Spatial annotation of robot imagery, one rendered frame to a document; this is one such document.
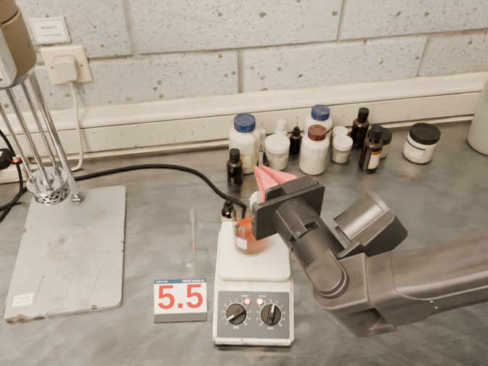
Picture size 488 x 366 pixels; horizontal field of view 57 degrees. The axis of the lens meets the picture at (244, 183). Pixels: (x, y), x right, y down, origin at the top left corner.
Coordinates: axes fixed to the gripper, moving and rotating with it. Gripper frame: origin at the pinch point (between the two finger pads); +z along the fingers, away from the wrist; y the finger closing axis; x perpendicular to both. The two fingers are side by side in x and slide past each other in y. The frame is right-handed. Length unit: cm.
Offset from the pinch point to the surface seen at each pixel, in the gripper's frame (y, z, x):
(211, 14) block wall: -9.5, 41.5, -5.6
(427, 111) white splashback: -59, 23, 21
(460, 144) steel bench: -62, 12, 25
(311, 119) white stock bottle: -26.7, 26.5, 16.3
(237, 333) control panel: 8.9, -11.1, 22.4
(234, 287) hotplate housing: 6.7, -5.1, 18.9
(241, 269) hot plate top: 4.8, -3.8, 16.9
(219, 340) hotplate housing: 11.8, -10.5, 23.4
